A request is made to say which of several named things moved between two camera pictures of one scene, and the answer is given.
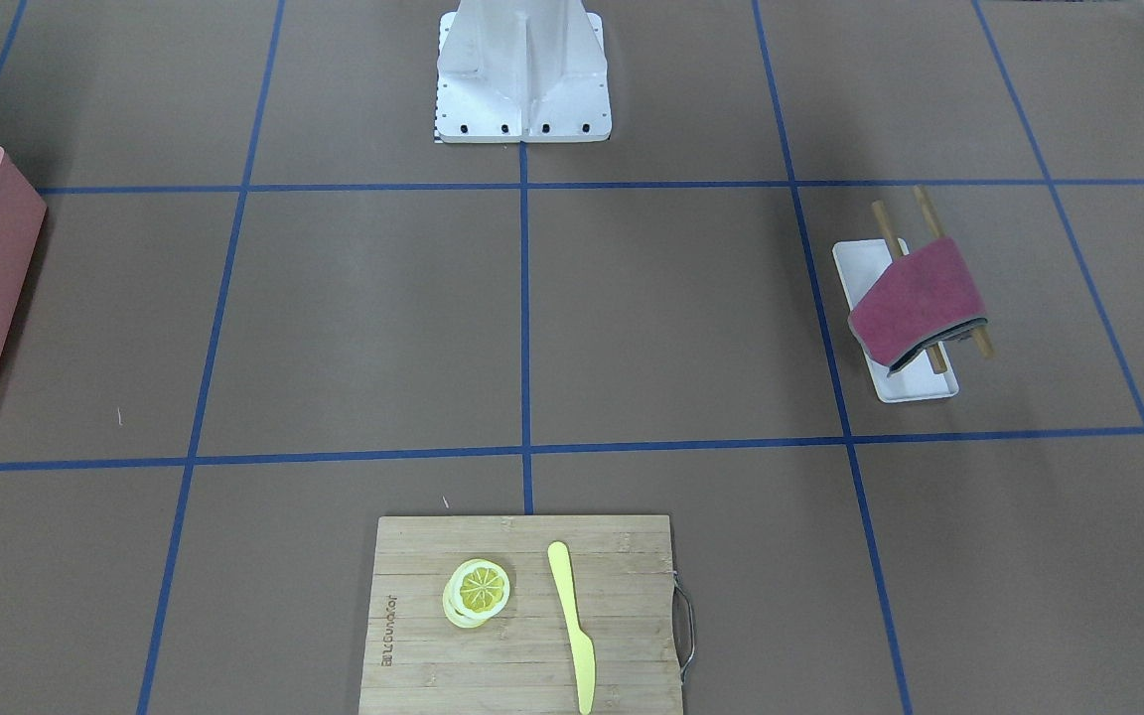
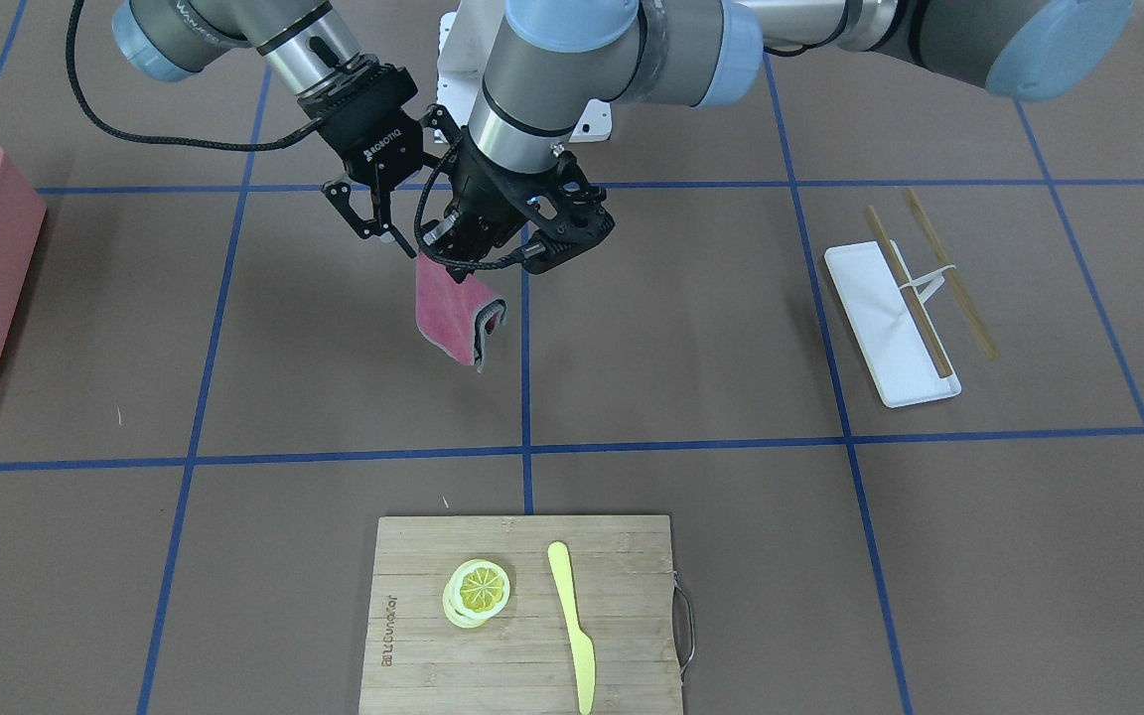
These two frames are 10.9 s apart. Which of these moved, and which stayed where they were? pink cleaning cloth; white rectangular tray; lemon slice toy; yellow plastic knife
Moved: pink cleaning cloth
Stayed: white rectangular tray; lemon slice toy; yellow plastic knife
